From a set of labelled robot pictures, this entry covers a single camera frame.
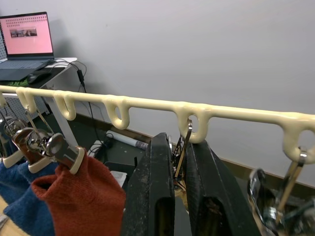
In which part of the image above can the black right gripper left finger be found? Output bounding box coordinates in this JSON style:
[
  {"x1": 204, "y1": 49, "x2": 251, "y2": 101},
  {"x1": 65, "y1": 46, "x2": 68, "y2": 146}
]
[{"x1": 122, "y1": 132, "x2": 176, "y2": 236}]

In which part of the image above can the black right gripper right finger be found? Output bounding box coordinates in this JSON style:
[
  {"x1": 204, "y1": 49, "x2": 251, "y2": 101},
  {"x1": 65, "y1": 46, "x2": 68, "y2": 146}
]
[{"x1": 186, "y1": 141, "x2": 261, "y2": 236}]

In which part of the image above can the metal clip with cream tips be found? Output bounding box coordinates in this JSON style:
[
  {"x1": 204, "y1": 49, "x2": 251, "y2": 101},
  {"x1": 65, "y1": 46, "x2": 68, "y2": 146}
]
[
  {"x1": 4, "y1": 102, "x2": 52, "y2": 173},
  {"x1": 26, "y1": 108, "x2": 87, "y2": 175},
  {"x1": 248, "y1": 146, "x2": 315, "y2": 236},
  {"x1": 0, "y1": 110, "x2": 19, "y2": 169},
  {"x1": 169, "y1": 119, "x2": 194, "y2": 190}
]

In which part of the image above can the cream clip hanger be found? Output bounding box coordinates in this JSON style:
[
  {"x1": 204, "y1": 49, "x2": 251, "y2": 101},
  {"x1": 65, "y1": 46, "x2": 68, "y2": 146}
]
[{"x1": 0, "y1": 85, "x2": 315, "y2": 164}]

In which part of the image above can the black box with white label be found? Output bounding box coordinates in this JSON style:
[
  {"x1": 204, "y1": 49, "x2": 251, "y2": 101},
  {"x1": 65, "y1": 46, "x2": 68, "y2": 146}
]
[{"x1": 103, "y1": 161, "x2": 129, "y2": 189}]

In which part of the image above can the white paper roll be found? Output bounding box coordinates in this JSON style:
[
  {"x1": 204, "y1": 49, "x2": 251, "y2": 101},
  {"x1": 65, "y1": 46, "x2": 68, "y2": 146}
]
[{"x1": 105, "y1": 130, "x2": 150, "y2": 149}]

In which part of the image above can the white power strip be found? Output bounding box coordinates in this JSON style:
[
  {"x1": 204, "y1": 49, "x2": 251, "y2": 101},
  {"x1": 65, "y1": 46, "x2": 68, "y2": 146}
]
[{"x1": 87, "y1": 140, "x2": 109, "y2": 158}]

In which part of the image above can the red knitted sock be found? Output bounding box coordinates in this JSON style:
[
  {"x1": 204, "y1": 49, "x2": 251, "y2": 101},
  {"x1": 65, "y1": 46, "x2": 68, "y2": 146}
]
[{"x1": 31, "y1": 148, "x2": 126, "y2": 236}]

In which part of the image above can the blue knitted sock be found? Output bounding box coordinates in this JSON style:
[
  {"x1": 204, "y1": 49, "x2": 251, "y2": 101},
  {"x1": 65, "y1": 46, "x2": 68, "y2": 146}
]
[
  {"x1": 0, "y1": 161, "x2": 32, "y2": 205},
  {"x1": 3, "y1": 161, "x2": 56, "y2": 236}
]

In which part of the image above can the grey perforated panel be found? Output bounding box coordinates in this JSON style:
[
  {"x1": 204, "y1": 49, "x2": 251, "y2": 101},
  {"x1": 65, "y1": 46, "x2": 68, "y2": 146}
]
[{"x1": 31, "y1": 95, "x2": 50, "y2": 116}]

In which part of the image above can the white desk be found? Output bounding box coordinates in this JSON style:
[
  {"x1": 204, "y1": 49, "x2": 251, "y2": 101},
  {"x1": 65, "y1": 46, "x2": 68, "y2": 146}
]
[{"x1": 0, "y1": 57, "x2": 82, "y2": 150}]

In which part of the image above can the black computer mouse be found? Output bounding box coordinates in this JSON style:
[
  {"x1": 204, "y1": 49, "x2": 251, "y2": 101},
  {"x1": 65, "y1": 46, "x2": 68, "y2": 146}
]
[{"x1": 26, "y1": 72, "x2": 52, "y2": 84}]

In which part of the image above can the grey laptop with pink screen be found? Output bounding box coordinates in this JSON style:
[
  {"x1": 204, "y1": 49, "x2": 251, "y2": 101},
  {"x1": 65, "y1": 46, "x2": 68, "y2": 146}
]
[{"x1": 0, "y1": 11, "x2": 55, "y2": 82}]

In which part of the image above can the black cable with power adapter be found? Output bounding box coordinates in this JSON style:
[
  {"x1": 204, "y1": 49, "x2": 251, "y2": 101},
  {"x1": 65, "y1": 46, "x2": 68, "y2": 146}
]
[{"x1": 46, "y1": 60, "x2": 106, "y2": 153}]

